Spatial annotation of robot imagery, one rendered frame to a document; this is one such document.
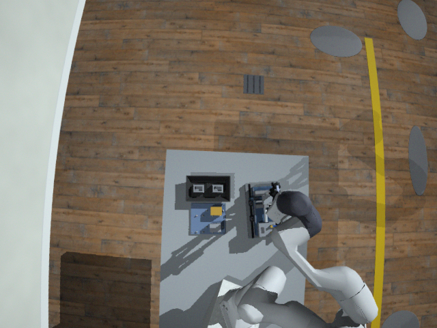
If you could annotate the yellow block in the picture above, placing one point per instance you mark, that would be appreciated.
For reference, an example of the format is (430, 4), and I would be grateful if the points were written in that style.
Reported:
(216, 211)

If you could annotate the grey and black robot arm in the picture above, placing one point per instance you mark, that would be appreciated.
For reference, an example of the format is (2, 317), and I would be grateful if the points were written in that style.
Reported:
(243, 307)

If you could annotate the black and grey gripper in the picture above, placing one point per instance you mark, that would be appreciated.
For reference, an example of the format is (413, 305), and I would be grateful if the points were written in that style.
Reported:
(273, 193)

